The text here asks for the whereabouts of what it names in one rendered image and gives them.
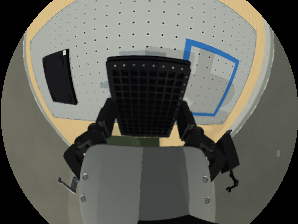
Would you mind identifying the blue tape outline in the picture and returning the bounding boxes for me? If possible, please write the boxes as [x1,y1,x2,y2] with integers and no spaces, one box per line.
[183,38,239,117]

